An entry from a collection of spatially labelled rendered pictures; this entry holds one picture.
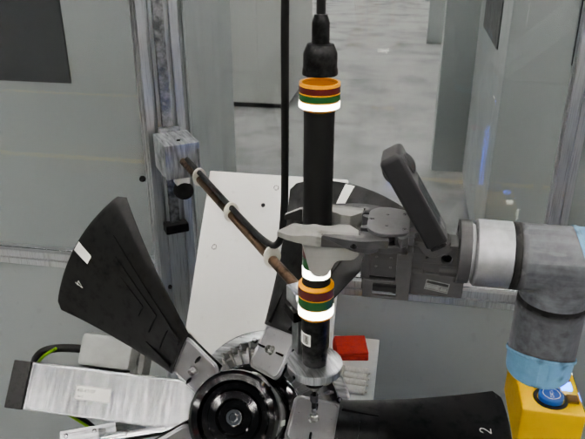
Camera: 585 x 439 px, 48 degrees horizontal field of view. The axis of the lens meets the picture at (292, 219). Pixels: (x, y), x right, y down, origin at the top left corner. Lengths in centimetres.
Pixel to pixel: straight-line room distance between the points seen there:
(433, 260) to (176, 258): 86
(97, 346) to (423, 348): 85
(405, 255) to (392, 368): 103
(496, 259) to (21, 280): 144
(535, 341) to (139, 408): 60
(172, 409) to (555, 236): 62
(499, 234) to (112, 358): 67
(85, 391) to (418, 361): 89
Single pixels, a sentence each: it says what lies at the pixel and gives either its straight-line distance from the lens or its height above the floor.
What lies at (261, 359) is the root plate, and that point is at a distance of 93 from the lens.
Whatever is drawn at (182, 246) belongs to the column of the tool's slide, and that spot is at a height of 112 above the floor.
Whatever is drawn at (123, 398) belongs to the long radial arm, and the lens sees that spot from 108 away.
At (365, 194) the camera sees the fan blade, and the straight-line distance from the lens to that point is 92.
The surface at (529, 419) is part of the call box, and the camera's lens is 117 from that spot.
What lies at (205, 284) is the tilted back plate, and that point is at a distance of 118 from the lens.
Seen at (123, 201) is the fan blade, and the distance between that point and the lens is 95.
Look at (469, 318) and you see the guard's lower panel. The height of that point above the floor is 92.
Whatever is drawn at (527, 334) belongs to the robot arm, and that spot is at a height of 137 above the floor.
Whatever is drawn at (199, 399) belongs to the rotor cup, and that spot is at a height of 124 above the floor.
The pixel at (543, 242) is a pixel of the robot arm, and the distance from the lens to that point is 73.
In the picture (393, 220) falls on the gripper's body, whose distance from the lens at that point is 73.
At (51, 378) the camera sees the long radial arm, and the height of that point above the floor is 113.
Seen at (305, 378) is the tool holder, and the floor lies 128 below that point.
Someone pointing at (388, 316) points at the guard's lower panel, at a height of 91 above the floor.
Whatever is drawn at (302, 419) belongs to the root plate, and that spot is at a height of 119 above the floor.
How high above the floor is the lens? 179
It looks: 25 degrees down
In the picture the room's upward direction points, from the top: straight up
